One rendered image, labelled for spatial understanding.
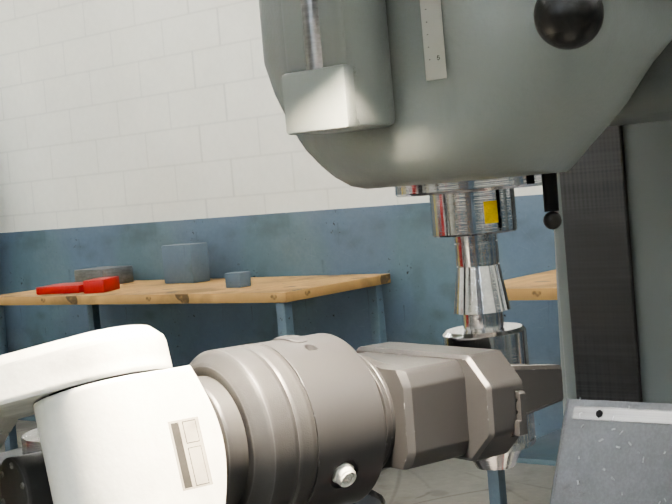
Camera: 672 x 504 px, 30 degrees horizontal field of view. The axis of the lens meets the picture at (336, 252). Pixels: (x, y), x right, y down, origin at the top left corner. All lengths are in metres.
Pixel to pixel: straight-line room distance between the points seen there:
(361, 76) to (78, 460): 0.22
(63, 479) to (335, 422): 0.13
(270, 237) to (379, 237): 0.71
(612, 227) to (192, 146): 5.86
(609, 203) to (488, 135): 0.47
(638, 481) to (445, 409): 0.45
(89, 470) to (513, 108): 0.26
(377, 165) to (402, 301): 5.36
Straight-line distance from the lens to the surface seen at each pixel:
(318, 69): 0.60
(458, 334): 0.70
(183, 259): 6.50
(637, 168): 1.07
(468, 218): 0.68
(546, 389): 0.71
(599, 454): 1.09
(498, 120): 0.62
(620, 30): 0.67
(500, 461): 0.71
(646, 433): 1.08
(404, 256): 5.96
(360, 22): 0.61
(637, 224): 1.07
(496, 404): 0.64
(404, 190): 0.69
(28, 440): 0.93
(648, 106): 0.77
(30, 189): 7.97
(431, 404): 0.63
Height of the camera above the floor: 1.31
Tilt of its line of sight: 3 degrees down
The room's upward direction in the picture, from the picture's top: 5 degrees counter-clockwise
